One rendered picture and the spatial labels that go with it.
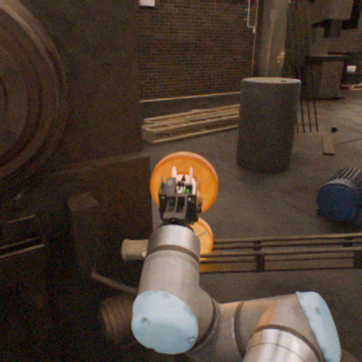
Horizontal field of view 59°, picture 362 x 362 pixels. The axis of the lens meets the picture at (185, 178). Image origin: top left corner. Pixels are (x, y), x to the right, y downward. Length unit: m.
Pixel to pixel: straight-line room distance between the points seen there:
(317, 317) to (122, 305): 0.63
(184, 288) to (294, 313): 0.15
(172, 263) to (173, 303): 0.06
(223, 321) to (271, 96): 2.76
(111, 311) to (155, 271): 0.50
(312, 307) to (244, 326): 0.10
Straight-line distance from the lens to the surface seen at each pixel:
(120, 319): 0.97
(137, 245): 0.90
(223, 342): 0.52
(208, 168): 0.69
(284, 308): 0.48
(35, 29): 0.80
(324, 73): 8.24
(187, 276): 0.48
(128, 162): 1.01
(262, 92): 3.15
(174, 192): 0.60
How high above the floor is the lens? 1.20
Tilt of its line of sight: 23 degrees down
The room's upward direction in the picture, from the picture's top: straight up
